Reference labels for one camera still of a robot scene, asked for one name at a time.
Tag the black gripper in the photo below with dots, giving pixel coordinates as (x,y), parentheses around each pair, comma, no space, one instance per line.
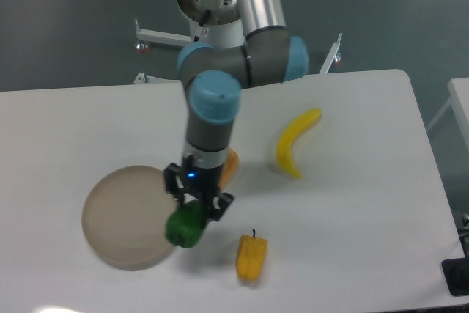
(200,183)

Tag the green bell pepper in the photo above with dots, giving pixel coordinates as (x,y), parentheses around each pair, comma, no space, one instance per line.
(185,225)

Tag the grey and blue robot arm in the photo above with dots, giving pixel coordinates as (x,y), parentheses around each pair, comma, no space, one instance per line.
(212,80)

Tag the yellow bell pepper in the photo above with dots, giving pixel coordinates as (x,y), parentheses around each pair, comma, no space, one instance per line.
(251,253)

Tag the beige round plate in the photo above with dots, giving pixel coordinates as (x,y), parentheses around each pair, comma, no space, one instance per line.
(124,218)

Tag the yellow banana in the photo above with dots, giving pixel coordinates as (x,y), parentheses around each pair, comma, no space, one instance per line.
(292,132)

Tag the black device at right edge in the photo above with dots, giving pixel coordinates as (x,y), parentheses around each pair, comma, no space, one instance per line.
(456,276)

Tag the white side table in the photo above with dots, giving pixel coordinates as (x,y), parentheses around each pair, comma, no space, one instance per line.
(458,103)

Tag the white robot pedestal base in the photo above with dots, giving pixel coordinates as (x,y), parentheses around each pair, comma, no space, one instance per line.
(220,36)

